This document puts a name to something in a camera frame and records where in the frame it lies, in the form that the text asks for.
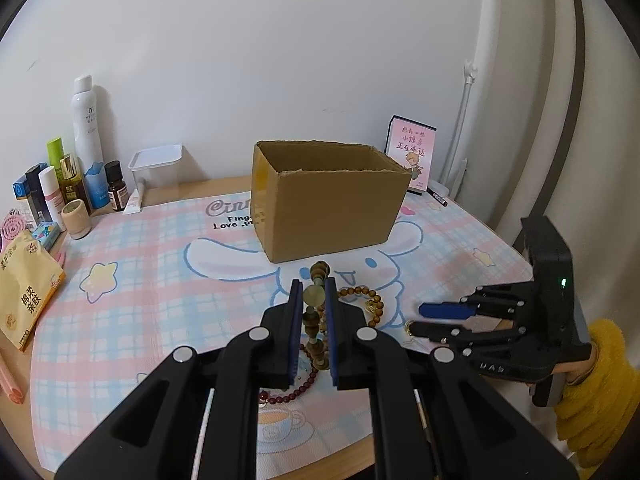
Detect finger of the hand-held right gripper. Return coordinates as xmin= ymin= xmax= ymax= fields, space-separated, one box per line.
xmin=409 ymin=319 xmax=548 ymax=383
xmin=419 ymin=283 xmax=540 ymax=322

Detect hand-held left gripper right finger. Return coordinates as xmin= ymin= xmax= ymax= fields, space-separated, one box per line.
xmin=324 ymin=278 xmax=591 ymax=480

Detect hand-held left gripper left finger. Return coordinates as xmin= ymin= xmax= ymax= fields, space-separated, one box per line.
xmin=54 ymin=279 xmax=306 ymax=480

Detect green and brown bead string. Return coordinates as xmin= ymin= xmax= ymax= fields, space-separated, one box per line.
xmin=301 ymin=260 xmax=332 ymax=368

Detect brown wooden bead bracelet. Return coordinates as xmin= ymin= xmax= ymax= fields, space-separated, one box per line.
xmin=336 ymin=285 xmax=386 ymax=330

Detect dark red bead bracelet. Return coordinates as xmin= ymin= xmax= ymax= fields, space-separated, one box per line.
xmin=256 ymin=345 xmax=321 ymax=406

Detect brown cardboard box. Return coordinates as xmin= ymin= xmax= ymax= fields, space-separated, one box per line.
xmin=251 ymin=140 xmax=413 ymax=264

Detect person's right forearm yellow sleeve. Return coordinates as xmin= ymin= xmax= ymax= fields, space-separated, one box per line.
xmin=555 ymin=319 xmax=628 ymax=466

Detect pastel cartoon desk mat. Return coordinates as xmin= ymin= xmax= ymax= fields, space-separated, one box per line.
xmin=31 ymin=180 xmax=535 ymax=471

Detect pink cartoon book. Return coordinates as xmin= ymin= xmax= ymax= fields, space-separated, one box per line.
xmin=385 ymin=115 xmax=437 ymax=193

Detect white cream tube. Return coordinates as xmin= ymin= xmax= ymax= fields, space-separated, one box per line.
xmin=122 ymin=180 xmax=147 ymax=216

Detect white plastic container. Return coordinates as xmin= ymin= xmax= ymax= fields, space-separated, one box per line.
xmin=127 ymin=144 xmax=183 ymax=196

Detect small brown glass bottle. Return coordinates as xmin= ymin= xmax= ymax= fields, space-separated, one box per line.
xmin=104 ymin=160 xmax=129 ymax=212

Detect beige cup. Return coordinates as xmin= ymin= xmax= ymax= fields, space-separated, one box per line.
xmin=61 ymin=199 xmax=93 ymax=240

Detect light blue small box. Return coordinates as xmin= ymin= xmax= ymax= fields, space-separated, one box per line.
xmin=31 ymin=220 xmax=62 ymax=251

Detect white and pink bottle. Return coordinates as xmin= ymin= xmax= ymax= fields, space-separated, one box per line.
xmin=38 ymin=165 xmax=67 ymax=233

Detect tall white spray bottle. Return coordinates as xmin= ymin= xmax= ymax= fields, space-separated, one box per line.
xmin=71 ymin=75 xmax=112 ymax=211

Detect green tube bottle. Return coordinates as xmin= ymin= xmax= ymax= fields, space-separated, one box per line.
xmin=46 ymin=136 xmax=68 ymax=171

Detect black carton box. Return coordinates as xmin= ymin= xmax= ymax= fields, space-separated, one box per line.
xmin=25 ymin=162 xmax=48 ymax=226

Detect pink hair brush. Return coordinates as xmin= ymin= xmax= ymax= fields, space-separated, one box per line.
xmin=0 ymin=212 xmax=32 ymax=246

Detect blue carton box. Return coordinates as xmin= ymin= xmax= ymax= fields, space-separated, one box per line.
xmin=12 ymin=177 xmax=38 ymax=231

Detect white wall pipe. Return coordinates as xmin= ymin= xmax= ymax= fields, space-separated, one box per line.
xmin=442 ymin=57 xmax=478 ymax=196

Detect pink plastic handles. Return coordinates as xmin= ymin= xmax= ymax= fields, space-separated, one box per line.
xmin=0 ymin=350 xmax=26 ymax=403

